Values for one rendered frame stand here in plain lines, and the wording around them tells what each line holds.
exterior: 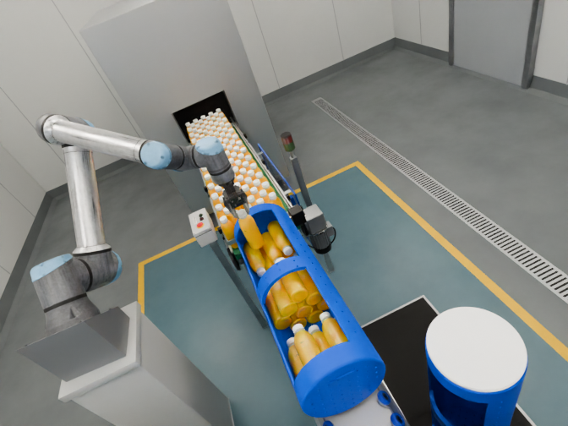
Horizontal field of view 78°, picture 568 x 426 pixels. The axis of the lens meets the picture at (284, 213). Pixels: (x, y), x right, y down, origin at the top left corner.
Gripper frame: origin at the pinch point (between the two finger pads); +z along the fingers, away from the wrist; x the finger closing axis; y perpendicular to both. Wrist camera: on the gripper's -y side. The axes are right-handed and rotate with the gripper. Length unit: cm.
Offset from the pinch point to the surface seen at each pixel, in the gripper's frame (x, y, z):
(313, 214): 37, -30, 44
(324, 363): 4, 73, 7
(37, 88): -174, -430, -15
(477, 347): 48, 81, 26
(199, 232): -25.1, -29.7, 21.0
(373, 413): 11, 79, 38
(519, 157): 240, -74, 127
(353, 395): 7, 76, 28
